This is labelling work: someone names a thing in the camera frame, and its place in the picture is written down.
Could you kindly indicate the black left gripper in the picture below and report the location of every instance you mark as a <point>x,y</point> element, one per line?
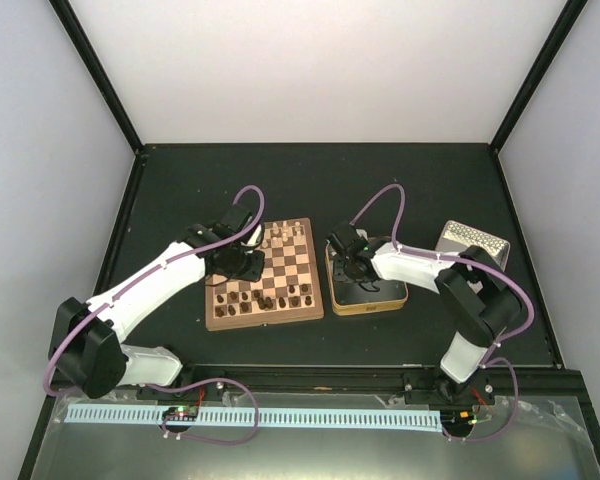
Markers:
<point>254,274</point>

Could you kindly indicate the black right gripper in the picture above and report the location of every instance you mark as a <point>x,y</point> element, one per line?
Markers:
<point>340,274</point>

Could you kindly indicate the yellow bear metal tin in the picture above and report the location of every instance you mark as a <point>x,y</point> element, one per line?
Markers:
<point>349,299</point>

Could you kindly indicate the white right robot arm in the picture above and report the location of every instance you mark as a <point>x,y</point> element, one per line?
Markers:
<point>482,299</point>

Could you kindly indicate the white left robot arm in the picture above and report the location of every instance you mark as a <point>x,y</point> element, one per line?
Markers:
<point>88,345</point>

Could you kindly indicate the wooden chess board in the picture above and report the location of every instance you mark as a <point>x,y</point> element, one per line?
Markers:
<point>292,263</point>

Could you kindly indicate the small circuit board left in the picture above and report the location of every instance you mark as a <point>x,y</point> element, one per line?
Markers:
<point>181,413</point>

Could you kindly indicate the small circuit board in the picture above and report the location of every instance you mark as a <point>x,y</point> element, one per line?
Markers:
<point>181,413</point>
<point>464,417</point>

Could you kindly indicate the small circuit board right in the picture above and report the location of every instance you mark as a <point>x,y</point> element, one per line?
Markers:
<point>464,417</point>

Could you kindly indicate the pink tin lid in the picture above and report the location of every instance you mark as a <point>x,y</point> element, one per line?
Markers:
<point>457,237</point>

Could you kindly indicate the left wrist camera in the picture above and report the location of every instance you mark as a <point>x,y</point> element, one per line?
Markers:
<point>256,237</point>

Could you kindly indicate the white slotted cable duct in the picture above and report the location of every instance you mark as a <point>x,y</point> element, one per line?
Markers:
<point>247,417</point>

